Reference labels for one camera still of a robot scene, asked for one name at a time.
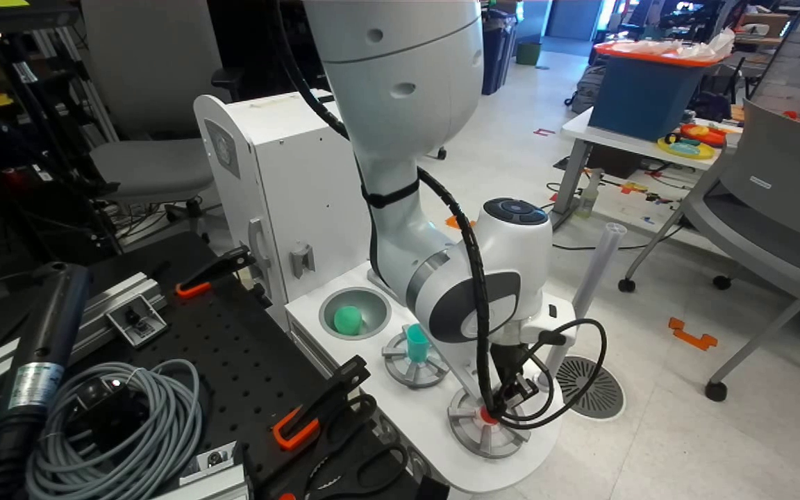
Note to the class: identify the black camera inside coil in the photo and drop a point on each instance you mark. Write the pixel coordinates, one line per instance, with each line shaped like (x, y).
(110, 412)

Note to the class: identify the white pole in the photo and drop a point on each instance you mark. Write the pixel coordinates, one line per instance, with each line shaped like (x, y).
(599, 267)

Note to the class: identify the dark metal shelf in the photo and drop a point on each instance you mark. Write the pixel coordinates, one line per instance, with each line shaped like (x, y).
(13, 140)

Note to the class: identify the blue bin orange lid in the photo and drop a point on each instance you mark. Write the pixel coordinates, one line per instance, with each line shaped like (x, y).
(652, 94)

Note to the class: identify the teal toy bottle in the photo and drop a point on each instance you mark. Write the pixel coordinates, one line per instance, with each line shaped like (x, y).
(414, 344)

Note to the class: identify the aluminium extrusion rail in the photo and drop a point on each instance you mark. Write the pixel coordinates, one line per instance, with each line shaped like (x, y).
(95, 306)
(206, 488)

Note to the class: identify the metal corner bracket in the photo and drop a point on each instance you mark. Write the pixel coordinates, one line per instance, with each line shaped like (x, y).
(210, 460)
(138, 322)

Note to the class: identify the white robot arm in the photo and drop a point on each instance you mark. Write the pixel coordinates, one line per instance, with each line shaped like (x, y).
(402, 58)

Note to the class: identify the green ball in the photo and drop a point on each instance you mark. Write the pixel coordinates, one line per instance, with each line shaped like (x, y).
(348, 322)

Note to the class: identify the orange floor tape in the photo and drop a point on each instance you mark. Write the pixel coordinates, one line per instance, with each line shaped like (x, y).
(692, 335)

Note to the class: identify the white side table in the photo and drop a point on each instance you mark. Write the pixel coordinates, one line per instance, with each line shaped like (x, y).
(605, 140)

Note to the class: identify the black perforated breadboard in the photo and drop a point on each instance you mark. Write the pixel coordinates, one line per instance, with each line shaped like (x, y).
(235, 370)

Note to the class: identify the yellow orange toys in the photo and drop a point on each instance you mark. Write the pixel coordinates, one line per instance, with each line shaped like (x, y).
(692, 144)

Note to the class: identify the round floor drain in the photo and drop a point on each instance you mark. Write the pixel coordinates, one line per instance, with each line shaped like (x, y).
(595, 390)

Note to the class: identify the red ketchup bottle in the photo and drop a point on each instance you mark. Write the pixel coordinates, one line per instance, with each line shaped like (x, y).
(489, 416)

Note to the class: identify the grey office chair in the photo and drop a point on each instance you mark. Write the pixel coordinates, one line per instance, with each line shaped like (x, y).
(141, 73)

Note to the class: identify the grey toy stove burner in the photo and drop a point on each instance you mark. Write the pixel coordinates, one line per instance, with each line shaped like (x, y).
(402, 374)
(485, 442)

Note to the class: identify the blue trash bin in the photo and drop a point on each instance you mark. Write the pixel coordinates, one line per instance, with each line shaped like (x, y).
(499, 45)

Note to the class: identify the grey chair on castors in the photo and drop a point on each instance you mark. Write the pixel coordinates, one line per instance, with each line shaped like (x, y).
(771, 176)

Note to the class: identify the black cylinder silver band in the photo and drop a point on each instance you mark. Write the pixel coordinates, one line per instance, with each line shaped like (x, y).
(55, 315)

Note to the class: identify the black scissors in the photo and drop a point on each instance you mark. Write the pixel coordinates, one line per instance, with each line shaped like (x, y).
(360, 467)

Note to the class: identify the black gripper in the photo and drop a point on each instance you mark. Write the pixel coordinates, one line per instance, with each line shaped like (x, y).
(514, 370)

